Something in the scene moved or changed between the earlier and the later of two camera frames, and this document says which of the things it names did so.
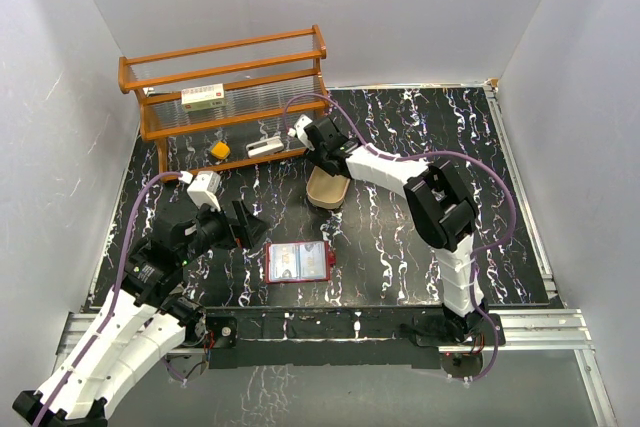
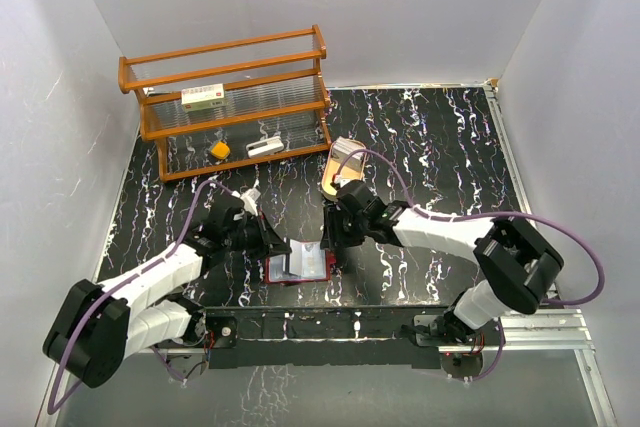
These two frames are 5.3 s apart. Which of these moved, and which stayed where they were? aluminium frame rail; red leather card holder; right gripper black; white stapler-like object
Moved: right gripper black
Stayed: aluminium frame rail; white stapler-like object; red leather card holder
